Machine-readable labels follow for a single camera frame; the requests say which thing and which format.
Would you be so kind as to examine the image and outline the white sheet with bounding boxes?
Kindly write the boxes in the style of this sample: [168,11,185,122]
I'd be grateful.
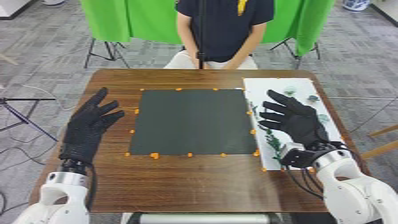
[242,77,347,172]

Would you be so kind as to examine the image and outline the black tripod stand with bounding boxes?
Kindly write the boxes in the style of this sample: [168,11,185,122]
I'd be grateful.
[0,96,61,143]

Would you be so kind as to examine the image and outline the blue white vase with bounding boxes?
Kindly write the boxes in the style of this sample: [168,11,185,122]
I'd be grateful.
[342,0,374,13]

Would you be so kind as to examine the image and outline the black stand pole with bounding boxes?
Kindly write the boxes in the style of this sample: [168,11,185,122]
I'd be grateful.
[196,0,210,70]

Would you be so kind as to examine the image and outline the black backdrop stand legs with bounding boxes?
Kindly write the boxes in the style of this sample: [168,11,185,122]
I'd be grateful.
[84,37,132,70]
[269,37,322,70]

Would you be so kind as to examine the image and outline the black cable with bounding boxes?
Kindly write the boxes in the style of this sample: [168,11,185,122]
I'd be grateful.
[283,167,326,201]

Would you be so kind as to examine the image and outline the person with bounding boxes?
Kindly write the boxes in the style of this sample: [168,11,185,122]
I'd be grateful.
[164,0,278,71]

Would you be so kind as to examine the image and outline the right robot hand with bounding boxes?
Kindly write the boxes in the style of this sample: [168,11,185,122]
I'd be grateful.
[256,89,331,148]

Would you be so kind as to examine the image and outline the pale grey bar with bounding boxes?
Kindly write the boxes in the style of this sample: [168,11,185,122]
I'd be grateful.
[127,213,281,224]

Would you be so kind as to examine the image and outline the dark mat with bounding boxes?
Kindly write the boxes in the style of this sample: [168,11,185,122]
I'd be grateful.
[129,88,262,157]

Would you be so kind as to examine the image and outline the green sprig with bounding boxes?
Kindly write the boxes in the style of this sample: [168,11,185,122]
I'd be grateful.
[262,127,287,162]

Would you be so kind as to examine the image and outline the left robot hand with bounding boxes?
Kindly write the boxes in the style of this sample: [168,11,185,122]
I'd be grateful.
[57,87,129,166]

